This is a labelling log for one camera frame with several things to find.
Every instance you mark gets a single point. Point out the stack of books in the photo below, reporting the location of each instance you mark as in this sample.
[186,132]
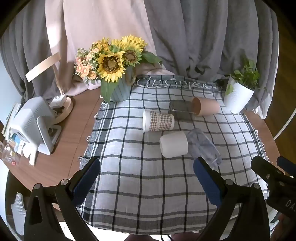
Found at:
[11,118]

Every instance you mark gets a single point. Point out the sunflower bouquet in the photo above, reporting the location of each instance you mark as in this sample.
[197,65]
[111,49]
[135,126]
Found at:
[112,64]

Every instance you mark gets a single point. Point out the pink curtain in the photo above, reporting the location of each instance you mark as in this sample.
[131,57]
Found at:
[97,20]

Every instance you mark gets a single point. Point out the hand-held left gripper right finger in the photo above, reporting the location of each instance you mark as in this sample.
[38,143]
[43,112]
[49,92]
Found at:
[207,180]

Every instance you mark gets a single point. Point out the white curved tube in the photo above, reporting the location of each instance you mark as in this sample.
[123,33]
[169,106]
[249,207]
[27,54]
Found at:
[285,126]

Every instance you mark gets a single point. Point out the white cup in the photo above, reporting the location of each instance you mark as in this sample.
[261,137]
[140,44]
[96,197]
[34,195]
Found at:
[174,144]

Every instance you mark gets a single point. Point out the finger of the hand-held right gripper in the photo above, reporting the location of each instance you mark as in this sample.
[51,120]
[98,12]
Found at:
[262,165]
[285,163]

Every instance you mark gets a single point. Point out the ribbed blue-grey vase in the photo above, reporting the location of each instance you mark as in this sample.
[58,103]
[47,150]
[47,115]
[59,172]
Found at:
[122,91]

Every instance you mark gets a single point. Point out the square clear glass tumbler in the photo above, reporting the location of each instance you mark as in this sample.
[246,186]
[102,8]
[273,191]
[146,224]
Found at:
[179,107]

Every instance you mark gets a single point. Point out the clear plastic cup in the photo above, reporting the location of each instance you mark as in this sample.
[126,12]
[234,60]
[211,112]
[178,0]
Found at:
[204,146]

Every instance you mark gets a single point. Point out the plaid patterned paper cup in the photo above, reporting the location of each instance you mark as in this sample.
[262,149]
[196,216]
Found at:
[159,120]

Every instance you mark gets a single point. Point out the clear drinking glass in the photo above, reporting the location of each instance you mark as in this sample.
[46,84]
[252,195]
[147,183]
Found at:
[8,154]

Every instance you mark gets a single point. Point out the green potted plant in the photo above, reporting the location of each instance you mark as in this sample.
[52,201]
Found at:
[248,76]

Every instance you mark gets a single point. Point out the pink cup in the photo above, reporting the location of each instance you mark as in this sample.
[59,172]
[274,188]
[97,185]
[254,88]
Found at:
[208,106]

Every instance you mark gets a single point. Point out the pink flower bouquet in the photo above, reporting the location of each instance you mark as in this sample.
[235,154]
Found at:
[85,64]

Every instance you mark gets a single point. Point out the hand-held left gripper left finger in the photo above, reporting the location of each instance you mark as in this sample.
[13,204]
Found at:
[86,179]

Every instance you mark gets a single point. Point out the white ribbed object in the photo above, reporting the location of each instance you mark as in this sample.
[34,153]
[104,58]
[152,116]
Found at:
[19,213]

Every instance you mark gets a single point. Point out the white power strip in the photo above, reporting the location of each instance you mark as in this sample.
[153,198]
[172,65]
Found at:
[57,100]

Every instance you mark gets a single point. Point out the grey curtain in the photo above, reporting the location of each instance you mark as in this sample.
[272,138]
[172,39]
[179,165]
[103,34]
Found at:
[23,46]
[203,34]

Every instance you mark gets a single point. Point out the white plant pot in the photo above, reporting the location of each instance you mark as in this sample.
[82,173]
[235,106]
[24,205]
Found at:
[237,97]

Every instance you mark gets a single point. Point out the checkered grey white tablecloth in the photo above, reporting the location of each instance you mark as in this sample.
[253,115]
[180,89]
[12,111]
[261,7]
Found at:
[138,176]

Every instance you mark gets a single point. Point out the white desk appliance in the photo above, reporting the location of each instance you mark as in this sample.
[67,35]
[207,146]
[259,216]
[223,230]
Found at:
[32,122]

